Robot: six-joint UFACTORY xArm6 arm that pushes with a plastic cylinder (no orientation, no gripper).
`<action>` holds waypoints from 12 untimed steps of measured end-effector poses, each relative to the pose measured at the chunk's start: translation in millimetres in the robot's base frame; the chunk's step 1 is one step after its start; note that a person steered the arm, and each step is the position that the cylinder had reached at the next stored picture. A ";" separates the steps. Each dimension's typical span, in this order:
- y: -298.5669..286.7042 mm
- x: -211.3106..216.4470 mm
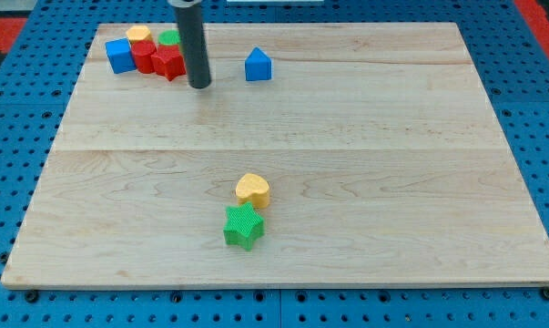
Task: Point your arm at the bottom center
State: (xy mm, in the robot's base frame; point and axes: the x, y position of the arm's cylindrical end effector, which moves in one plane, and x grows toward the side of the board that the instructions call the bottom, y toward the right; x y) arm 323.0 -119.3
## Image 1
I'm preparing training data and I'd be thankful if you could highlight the green star block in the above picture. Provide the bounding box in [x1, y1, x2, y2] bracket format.
[222, 202, 264, 251]

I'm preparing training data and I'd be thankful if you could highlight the light wooden board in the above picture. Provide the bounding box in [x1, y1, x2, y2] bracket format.
[1, 23, 549, 291]

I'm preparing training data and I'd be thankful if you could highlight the red cylinder block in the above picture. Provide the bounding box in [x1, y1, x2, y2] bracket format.
[130, 40, 157, 74]

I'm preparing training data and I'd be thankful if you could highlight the yellow hexagon block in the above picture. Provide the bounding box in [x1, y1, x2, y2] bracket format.
[126, 25, 153, 45]

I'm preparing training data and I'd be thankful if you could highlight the red star block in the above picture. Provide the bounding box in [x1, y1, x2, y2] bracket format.
[151, 45, 187, 81]

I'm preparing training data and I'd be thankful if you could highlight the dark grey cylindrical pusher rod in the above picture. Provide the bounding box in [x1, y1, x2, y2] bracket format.
[168, 0, 211, 89]

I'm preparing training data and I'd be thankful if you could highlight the blue cube block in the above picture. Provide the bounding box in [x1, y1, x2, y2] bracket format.
[105, 38, 137, 74]

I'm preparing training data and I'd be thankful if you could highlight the green cylinder block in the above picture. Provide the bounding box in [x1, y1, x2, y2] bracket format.
[158, 29, 180, 46]

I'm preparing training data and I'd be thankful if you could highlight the blue triangular prism block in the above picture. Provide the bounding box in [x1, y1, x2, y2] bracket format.
[244, 47, 272, 81]

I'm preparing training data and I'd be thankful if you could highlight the yellow heart block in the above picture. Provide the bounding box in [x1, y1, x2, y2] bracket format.
[235, 173, 270, 209]

